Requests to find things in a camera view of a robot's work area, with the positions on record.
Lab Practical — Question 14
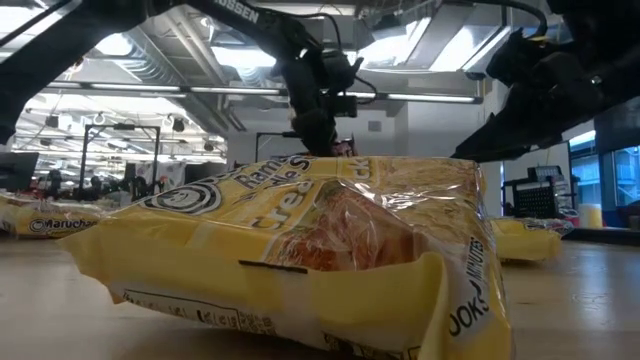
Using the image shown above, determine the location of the black computer monitor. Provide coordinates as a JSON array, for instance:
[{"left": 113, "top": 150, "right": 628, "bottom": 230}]
[{"left": 0, "top": 151, "right": 40, "bottom": 192}]

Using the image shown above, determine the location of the black aluminium table frame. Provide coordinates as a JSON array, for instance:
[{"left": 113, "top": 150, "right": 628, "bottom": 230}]
[{"left": 564, "top": 226, "right": 640, "bottom": 247}]

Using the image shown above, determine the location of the black gantry frame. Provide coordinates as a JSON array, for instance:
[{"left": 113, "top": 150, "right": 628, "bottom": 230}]
[
  {"left": 254, "top": 130, "right": 301, "bottom": 164},
  {"left": 78, "top": 123, "right": 162, "bottom": 201}
]

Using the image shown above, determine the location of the black wire shelf cart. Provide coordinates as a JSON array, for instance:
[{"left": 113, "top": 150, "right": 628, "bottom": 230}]
[{"left": 502, "top": 164, "right": 576, "bottom": 221}]

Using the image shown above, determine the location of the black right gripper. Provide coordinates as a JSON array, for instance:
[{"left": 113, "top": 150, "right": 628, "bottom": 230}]
[{"left": 452, "top": 33, "right": 621, "bottom": 162}]

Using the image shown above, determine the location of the black Maruchan fire noodle pack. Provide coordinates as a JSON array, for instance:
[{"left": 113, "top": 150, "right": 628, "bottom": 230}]
[{"left": 333, "top": 135, "right": 358, "bottom": 159}]

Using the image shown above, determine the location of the suspended linear ceiling light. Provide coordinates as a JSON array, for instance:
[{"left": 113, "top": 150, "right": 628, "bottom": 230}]
[{"left": 42, "top": 81, "right": 484, "bottom": 105}]

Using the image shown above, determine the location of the yellow Maruchan ramen pack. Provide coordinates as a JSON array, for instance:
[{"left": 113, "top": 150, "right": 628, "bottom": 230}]
[
  {"left": 56, "top": 154, "right": 516, "bottom": 360},
  {"left": 488, "top": 216, "right": 575, "bottom": 264},
  {"left": 0, "top": 191, "right": 109, "bottom": 240}
]

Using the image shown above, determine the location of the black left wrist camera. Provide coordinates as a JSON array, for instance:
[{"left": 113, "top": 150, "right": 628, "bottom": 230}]
[{"left": 329, "top": 94, "right": 359, "bottom": 119}]

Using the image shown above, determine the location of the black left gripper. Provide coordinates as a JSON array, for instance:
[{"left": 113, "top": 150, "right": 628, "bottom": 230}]
[{"left": 292, "top": 110, "right": 339, "bottom": 157}]

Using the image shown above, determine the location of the yellow cylinder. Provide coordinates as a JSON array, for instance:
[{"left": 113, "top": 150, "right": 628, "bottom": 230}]
[{"left": 579, "top": 203, "right": 604, "bottom": 230}]

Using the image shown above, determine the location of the black right gripper cable loop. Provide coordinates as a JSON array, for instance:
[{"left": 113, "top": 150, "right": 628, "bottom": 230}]
[{"left": 469, "top": 0, "right": 550, "bottom": 40}]

